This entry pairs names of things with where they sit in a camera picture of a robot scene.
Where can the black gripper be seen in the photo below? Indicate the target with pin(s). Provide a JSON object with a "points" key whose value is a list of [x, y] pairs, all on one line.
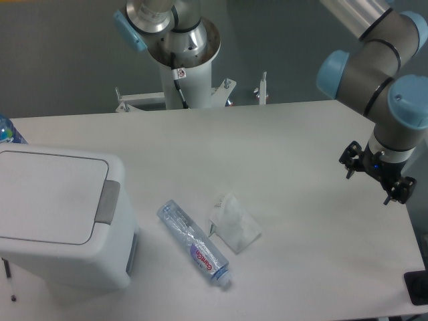
{"points": [[399, 189]]}

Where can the white trash can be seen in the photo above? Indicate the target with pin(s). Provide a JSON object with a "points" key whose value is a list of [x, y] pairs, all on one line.
{"points": [[66, 216]]}

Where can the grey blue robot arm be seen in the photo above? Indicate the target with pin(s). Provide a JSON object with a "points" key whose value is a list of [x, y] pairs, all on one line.
{"points": [[366, 81]]}

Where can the black device at table corner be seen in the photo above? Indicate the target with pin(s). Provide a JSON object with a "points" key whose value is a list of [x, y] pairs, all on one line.
{"points": [[416, 283]]}

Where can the clear plastic water bottle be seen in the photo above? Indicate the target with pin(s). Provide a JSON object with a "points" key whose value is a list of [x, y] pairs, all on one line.
{"points": [[206, 256]]}

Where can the blue bottle at left edge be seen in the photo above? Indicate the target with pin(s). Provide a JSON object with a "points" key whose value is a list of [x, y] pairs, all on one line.
{"points": [[9, 133]]}

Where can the black pen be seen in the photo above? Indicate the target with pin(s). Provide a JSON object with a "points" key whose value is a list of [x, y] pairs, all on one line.
{"points": [[9, 279]]}

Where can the white clamp bracket post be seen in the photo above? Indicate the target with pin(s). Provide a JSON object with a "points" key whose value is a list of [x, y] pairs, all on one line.
{"points": [[261, 93]]}

